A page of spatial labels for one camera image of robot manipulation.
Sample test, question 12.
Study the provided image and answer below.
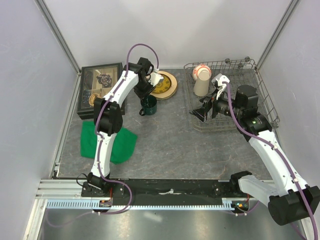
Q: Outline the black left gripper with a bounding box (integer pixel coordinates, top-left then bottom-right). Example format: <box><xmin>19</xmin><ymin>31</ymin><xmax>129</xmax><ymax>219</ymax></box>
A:
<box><xmin>134</xmin><ymin>78</ymin><xmax>156</xmax><ymax>103</ymax></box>

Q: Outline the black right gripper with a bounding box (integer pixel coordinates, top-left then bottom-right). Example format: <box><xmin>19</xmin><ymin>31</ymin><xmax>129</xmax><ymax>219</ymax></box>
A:
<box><xmin>189</xmin><ymin>87</ymin><xmax>243</xmax><ymax>123</ymax></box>

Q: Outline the dark green mug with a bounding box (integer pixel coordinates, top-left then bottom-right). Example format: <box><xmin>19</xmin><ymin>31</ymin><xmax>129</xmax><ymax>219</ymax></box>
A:
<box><xmin>139</xmin><ymin>95</ymin><xmax>158</xmax><ymax>116</ymax></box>

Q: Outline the cream bird plate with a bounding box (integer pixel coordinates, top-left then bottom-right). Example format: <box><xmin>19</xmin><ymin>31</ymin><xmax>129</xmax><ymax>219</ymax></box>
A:
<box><xmin>151</xmin><ymin>71</ymin><xmax>178</xmax><ymax>96</ymax></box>

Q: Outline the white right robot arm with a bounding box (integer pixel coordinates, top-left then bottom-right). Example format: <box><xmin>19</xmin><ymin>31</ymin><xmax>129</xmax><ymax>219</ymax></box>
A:
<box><xmin>190</xmin><ymin>85</ymin><xmax>320</xmax><ymax>226</ymax></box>

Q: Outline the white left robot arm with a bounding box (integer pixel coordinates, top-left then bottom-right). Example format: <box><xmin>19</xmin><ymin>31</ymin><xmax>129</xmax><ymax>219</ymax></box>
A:
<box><xmin>81</xmin><ymin>57</ymin><xmax>163</xmax><ymax>197</ymax></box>

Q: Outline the beige tall cup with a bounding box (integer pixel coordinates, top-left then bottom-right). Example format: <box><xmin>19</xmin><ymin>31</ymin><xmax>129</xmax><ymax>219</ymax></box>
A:
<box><xmin>193</xmin><ymin>72</ymin><xmax>211</xmax><ymax>97</ymax></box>

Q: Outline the white red patterned bowl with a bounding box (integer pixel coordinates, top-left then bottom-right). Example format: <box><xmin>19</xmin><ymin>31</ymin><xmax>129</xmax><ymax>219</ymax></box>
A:
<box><xmin>192</xmin><ymin>63</ymin><xmax>212</xmax><ymax>80</ymax></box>

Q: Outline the black framed wooden box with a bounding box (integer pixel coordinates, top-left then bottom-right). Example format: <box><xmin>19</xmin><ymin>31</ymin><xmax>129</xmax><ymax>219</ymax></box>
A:
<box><xmin>76</xmin><ymin>62</ymin><xmax>123</xmax><ymax>120</ymax></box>

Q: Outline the green cloth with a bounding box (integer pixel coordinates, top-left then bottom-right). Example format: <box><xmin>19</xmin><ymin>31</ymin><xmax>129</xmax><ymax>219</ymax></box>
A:
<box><xmin>80</xmin><ymin>121</ymin><xmax>138</xmax><ymax>165</ymax></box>

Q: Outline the grey wire dish rack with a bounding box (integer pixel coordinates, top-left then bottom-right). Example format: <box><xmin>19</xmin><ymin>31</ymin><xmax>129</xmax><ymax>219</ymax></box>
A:
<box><xmin>183</xmin><ymin>56</ymin><xmax>280</xmax><ymax>132</ymax></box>

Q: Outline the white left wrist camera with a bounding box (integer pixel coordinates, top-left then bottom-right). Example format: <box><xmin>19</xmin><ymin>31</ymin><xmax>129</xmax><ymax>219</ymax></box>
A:
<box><xmin>147</xmin><ymin>68</ymin><xmax>164</xmax><ymax>87</ymax></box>

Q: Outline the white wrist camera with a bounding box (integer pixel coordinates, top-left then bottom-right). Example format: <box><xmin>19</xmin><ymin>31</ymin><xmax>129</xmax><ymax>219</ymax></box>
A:
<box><xmin>211</xmin><ymin>73</ymin><xmax>230</xmax><ymax>100</ymax></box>
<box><xmin>147</xmin><ymin>68</ymin><xmax>164</xmax><ymax>87</ymax></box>

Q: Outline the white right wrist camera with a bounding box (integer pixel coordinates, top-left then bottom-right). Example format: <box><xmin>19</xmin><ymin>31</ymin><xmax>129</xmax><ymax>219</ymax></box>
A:
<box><xmin>211</xmin><ymin>73</ymin><xmax>230</xmax><ymax>100</ymax></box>

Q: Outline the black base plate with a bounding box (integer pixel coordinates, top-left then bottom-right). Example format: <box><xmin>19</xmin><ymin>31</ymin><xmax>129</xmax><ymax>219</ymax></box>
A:
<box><xmin>81</xmin><ymin>178</ymin><xmax>248</xmax><ymax>205</ymax></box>

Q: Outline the white slotted cable duct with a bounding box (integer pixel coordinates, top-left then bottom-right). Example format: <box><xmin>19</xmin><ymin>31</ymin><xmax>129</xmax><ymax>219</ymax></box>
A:
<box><xmin>46</xmin><ymin>199</ymin><xmax>236</xmax><ymax>211</ymax></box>

